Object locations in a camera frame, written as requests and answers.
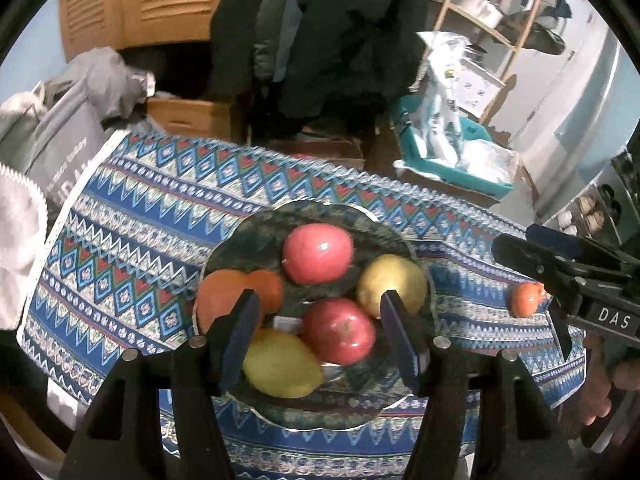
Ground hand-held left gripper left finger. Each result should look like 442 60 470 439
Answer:
57 287 263 480

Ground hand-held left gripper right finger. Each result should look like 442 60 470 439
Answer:
379 289 586 480

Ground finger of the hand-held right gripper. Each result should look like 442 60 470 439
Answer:
491 234 631 291
525 224 633 273

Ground orange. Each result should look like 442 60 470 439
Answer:
245 269 285 316
194 269 256 336
510 281 547 319

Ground small red apple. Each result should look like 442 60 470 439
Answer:
301 297 377 366

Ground yellow pear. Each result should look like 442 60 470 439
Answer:
356 254 429 320

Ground dark glass plate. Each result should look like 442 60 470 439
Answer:
192 201 441 431

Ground large dark red apple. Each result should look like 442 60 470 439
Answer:
282 224 354 286

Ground person's right hand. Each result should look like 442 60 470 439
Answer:
580 332 640 431

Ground shoe rack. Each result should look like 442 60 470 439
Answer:
545 180 632 241

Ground blue patterned tablecloth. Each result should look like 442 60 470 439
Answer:
17 129 588 480

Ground teal plastic bin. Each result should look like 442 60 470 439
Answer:
392 95 516 201

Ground white plastic bag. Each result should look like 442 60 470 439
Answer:
415 30 521 186

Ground wooden shelf rack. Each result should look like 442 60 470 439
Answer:
430 0 551 126

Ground wooden box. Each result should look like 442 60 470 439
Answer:
145 97 236 141

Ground metal pot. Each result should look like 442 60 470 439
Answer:
462 0 503 28

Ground white cloth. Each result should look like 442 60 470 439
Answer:
0 162 48 331

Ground grey fabric bag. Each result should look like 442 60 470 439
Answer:
0 47 156 206

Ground dark hanging coats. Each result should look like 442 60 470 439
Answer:
210 0 431 121

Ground wooden louvered cabinet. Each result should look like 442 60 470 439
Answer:
57 0 236 58

